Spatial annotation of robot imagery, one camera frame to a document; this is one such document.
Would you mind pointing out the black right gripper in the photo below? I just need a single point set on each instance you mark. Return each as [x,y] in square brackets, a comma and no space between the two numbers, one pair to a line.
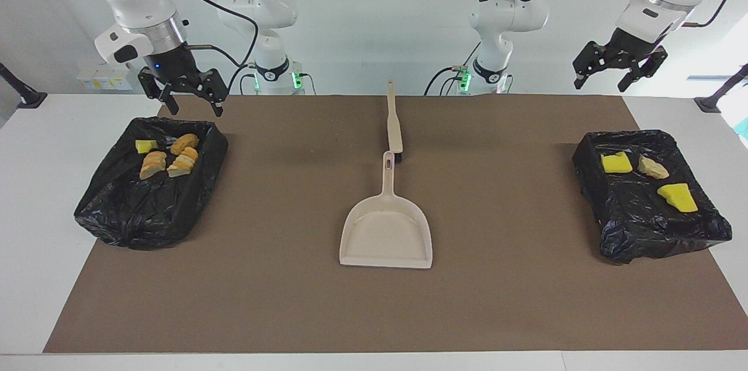
[175,64]

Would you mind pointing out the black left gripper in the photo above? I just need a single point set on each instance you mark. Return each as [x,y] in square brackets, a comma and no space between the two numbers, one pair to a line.
[630,47]

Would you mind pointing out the brown bread roll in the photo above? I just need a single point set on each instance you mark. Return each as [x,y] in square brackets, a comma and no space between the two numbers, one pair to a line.
[184,143]

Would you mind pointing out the small yellow sponge piece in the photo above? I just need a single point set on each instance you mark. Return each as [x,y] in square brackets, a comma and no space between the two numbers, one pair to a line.
[146,146]

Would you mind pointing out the pale sandwich piece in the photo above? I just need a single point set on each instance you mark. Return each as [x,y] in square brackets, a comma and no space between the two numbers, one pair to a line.
[183,163]

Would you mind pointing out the pale bread chunk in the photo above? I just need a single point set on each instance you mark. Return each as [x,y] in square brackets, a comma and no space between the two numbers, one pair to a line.
[153,165]

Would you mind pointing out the green and yellow sponge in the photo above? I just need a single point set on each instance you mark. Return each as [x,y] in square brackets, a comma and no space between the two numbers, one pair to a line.
[616,163]

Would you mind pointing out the small striped croissant piece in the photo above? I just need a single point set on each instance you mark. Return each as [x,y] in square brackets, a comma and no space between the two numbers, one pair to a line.
[653,167]

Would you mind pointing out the large yellow sponge piece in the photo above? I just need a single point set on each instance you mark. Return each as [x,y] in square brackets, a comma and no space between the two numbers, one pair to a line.
[679,198]

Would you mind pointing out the beige brush with black bristles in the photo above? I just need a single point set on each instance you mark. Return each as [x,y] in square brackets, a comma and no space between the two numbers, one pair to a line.
[394,125]

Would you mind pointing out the beige plastic dustpan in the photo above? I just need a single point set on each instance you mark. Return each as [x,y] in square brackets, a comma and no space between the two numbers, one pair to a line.
[385,236]

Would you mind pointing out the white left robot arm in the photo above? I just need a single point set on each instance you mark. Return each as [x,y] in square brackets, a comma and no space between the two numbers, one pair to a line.
[505,14]

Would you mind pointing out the bin with black trash bag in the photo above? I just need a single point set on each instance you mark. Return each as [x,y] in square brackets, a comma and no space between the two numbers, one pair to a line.
[146,207]
[648,225]

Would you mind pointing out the black stand foot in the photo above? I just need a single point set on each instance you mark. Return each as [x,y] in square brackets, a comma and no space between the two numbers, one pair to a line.
[26,97]
[716,99]

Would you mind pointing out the brown table mat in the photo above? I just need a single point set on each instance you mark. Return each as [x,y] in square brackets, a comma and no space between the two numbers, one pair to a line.
[374,312]

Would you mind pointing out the white wall socket box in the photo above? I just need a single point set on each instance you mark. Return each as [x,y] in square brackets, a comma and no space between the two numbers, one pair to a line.
[114,76]

